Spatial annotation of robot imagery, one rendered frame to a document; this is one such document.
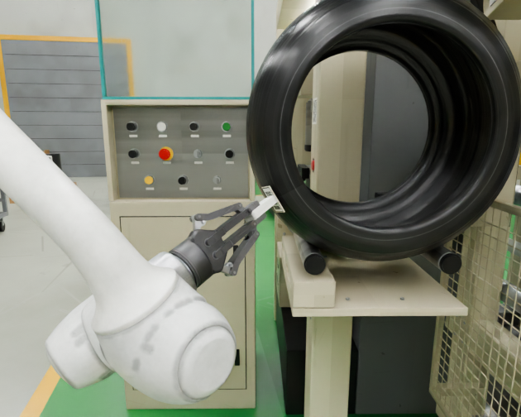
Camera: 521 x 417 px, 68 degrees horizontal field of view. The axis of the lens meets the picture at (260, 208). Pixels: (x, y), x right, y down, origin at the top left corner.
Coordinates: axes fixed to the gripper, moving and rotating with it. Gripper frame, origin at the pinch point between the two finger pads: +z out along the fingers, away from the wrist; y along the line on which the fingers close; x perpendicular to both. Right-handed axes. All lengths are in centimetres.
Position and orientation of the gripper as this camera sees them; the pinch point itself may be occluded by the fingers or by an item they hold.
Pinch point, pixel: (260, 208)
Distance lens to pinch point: 74.3
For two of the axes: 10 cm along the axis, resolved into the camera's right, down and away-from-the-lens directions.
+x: 5.9, -1.8, -7.9
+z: 6.3, -5.0, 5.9
